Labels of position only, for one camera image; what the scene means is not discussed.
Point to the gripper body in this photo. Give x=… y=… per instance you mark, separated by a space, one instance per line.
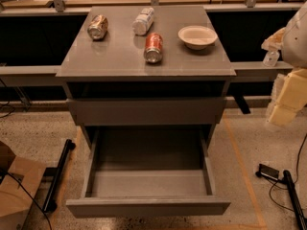
x=295 y=42

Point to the grey drawer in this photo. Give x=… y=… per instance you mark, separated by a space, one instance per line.
x=146 y=172
x=142 y=112

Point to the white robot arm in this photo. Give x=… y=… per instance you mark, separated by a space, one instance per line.
x=291 y=41

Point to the grey drawer cabinet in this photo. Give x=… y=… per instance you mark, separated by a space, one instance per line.
x=115 y=69

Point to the closed grey top drawer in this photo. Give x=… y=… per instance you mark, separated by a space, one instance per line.
x=142 y=112

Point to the clear hand sanitizer bottle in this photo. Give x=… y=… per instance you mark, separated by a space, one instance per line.
x=271 y=57

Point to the black floor device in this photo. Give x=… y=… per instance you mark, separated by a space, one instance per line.
x=267 y=172

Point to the white paper bowl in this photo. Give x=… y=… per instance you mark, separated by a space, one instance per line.
x=197 y=37

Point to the black right floor bar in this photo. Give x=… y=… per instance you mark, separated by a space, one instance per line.
x=300 y=219

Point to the black floor bar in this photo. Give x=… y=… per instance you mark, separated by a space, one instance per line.
x=55 y=173
x=300 y=219

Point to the red soda can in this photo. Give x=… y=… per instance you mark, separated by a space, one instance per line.
x=153 y=48

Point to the white plastic bottle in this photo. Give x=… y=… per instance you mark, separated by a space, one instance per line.
x=143 y=21

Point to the crushed brown soda can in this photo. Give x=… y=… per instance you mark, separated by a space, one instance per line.
x=98 y=27

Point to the black left floor bar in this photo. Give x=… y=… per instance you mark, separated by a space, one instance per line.
x=55 y=173

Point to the cardboard box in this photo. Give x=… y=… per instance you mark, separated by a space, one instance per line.
x=21 y=181

